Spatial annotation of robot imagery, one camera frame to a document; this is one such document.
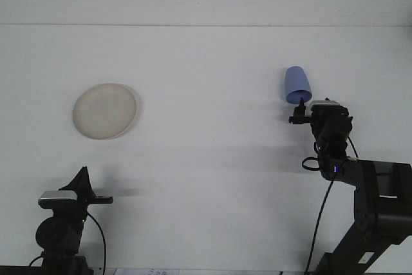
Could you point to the pale blue cup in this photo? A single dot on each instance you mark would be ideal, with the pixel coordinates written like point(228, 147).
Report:
point(296, 81)

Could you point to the pale round plate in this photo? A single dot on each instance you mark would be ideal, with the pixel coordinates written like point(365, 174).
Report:
point(104, 112)

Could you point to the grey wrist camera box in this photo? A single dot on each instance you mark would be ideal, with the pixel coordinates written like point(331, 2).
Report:
point(325, 104)
point(58, 198)

